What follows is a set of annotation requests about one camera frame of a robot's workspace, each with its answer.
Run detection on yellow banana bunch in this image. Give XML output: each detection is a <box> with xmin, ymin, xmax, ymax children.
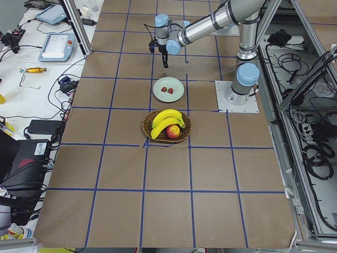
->
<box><xmin>151</xmin><ymin>109</ymin><xmax>185</xmax><ymax>139</ymax></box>

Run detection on teach pendant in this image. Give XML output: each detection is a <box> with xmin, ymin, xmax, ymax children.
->
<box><xmin>38</xmin><ymin>33</ymin><xmax>76</xmax><ymax>62</ymax></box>
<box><xmin>35</xmin><ymin>5</ymin><xmax>67</xmax><ymax>25</ymax></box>

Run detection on aluminium frame post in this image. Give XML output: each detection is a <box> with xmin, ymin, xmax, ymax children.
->
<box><xmin>60</xmin><ymin>0</ymin><xmax>92</xmax><ymax>56</ymax></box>

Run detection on red yellow apple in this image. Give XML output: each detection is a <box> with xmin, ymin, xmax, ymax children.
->
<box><xmin>166</xmin><ymin>125</ymin><xmax>181</xmax><ymax>139</ymax></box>

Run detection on black power adapter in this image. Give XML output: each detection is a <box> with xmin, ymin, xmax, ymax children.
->
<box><xmin>27</xmin><ymin>120</ymin><xmax>62</xmax><ymax>135</ymax></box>

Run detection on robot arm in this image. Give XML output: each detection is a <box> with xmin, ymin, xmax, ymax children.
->
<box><xmin>148</xmin><ymin>1</ymin><xmax>270</xmax><ymax>105</ymax></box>

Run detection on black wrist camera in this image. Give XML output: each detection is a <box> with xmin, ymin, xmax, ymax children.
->
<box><xmin>148</xmin><ymin>40</ymin><xmax>157</xmax><ymax>53</ymax></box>

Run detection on near teach pendant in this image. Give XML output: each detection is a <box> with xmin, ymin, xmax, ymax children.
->
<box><xmin>38</xmin><ymin>33</ymin><xmax>76</xmax><ymax>62</ymax></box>

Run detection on far teach pendant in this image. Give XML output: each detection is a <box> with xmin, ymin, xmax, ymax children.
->
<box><xmin>35</xmin><ymin>5</ymin><xmax>67</xmax><ymax>25</ymax></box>

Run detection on black computer box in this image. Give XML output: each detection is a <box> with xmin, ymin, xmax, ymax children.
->
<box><xmin>1</xmin><ymin>131</ymin><xmax>51</xmax><ymax>198</ymax></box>

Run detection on pale green plate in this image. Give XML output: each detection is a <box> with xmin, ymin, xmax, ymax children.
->
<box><xmin>153</xmin><ymin>77</ymin><xmax>185</xmax><ymax>103</ymax></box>

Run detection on brown wicker basket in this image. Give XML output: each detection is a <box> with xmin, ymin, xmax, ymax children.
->
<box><xmin>142</xmin><ymin>110</ymin><xmax>192</xmax><ymax>144</ymax></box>

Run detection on black cable bundle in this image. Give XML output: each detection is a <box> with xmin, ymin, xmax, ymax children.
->
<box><xmin>302</xmin><ymin>146</ymin><xmax>335</xmax><ymax>181</ymax></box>

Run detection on yellow handled screwdriver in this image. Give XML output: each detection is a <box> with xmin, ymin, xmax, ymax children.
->
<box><xmin>25</xmin><ymin>67</ymin><xmax>47</xmax><ymax>74</ymax></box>

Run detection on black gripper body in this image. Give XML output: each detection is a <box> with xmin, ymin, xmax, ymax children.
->
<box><xmin>158</xmin><ymin>45</ymin><xmax>168</xmax><ymax>63</ymax></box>

